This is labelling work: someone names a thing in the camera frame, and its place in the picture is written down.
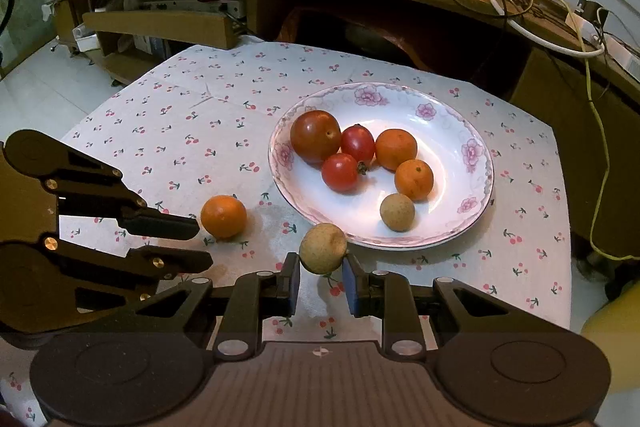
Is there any cherry print tablecloth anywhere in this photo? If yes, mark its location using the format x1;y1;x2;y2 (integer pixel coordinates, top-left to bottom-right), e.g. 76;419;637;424
0;34;574;427

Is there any small red tomato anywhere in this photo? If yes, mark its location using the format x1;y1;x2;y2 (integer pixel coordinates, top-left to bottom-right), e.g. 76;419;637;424
341;124;376;164

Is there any white power strip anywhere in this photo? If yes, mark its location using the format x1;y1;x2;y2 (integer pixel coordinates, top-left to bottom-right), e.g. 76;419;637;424
607;41;640;82
564;14;607;46

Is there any silver media player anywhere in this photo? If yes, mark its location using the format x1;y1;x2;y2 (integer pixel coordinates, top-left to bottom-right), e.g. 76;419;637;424
136;0;247;18

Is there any white floral plate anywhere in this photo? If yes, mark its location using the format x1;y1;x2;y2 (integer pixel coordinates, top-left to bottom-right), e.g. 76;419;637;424
268;82;496;251

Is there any black plug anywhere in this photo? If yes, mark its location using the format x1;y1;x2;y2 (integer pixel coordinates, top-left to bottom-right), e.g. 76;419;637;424
575;0;609;28

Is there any yellow plastic object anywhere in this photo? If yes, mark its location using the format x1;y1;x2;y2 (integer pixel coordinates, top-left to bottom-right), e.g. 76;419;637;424
581;281;640;390

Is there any red tomato with stem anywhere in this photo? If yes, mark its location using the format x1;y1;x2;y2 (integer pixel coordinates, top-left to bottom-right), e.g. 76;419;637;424
321;153;370;194

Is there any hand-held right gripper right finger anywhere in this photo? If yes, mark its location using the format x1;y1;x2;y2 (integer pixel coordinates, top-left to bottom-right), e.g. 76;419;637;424
342;252;571;356

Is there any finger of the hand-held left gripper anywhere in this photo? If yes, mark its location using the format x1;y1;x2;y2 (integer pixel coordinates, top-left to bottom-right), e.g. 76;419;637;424
42;141;200;241
42;236;214;316

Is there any small brown round fruit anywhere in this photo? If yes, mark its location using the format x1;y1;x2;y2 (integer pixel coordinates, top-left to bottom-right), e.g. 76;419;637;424
379;193;416;233
299;223;348;276

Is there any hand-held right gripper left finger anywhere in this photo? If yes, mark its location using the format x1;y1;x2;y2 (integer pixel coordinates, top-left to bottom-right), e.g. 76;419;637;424
74;251;301;356

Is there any white cable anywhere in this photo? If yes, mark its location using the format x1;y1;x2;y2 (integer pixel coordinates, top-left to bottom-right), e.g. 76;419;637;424
484;0;607;58

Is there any large dark red tomato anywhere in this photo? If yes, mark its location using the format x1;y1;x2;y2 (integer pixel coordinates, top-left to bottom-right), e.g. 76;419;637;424
290;109;342;165

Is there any tangle of cables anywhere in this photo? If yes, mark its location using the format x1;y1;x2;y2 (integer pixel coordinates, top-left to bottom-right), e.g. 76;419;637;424
430;0;633;260

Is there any small orange tangerine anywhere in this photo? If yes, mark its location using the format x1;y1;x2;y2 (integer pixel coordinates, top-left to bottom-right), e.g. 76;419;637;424
375;128;418;171
200;195;248;240
394;159;434;202

